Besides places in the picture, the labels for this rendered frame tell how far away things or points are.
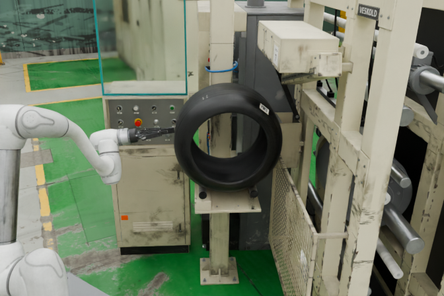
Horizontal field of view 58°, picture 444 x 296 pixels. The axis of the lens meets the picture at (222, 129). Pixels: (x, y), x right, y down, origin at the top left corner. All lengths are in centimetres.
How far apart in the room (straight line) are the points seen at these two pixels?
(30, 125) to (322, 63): 114
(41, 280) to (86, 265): 156
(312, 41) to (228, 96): 52
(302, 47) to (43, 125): 107
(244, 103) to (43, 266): 113
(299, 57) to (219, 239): 154
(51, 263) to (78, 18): 942
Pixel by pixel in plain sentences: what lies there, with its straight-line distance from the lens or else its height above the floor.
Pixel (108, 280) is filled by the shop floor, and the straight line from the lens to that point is 311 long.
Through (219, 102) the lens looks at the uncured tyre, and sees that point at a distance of 198.
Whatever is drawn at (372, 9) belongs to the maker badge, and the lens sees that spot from 165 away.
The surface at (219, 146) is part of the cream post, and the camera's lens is 247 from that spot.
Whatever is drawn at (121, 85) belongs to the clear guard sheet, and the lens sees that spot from 268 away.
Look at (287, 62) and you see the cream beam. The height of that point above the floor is 168.
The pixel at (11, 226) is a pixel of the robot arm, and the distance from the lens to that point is 184.
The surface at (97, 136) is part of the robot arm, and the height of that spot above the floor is 122.
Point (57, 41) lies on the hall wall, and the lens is 1087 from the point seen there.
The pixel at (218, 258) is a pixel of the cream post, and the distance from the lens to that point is 293.
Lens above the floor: 204
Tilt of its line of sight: 22 degrees down
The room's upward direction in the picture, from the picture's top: 1 degrees clockwise
